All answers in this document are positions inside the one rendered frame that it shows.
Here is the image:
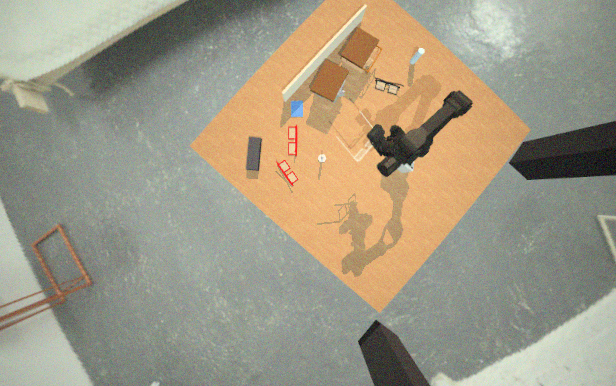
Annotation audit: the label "cream curved panel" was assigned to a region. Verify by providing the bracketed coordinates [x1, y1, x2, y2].
[282, 5, 366, 102]

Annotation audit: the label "red-framed clear glasses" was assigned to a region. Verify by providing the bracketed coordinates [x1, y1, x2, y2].
[276, 160, 298, 186]

